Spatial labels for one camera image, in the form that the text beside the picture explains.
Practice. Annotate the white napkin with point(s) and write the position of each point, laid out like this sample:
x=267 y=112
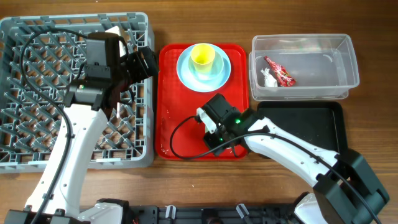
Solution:
x=269 y=80

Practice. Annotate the white plastic fork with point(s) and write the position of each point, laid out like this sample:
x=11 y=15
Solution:
x=118 y=110

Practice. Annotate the red candy wrapper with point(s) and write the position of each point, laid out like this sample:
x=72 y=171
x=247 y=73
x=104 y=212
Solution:
x=283 y=77

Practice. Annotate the light green bowl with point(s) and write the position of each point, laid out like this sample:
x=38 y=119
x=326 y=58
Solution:
x=215 y=71

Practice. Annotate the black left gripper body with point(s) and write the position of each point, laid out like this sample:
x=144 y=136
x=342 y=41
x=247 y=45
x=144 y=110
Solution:
x=134 y=68

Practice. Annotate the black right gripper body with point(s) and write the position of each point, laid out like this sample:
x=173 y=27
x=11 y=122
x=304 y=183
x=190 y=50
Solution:
x=217 y=140

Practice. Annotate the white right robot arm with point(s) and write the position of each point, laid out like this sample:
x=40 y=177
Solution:
x=345 y=188

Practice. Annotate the red plastic tray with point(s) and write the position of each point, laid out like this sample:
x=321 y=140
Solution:
x=175 y=102

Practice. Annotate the black tray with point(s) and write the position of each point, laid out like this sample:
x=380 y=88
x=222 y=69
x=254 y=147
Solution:
x=320 y=123

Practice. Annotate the light blue plate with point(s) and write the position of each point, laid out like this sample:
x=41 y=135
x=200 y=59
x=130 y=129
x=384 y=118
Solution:
x=191 y=82

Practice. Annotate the yellow plastic cup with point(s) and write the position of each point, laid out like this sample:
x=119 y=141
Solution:
x=203 y=56

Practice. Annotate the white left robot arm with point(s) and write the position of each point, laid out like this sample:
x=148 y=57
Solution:
x=88 y=103

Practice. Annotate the grey dishwasher rack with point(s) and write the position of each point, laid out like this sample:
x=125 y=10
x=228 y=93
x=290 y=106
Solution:
x=40 y=56

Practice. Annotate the clear plastic bin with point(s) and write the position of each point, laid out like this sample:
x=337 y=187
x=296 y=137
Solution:
x=324 y=66

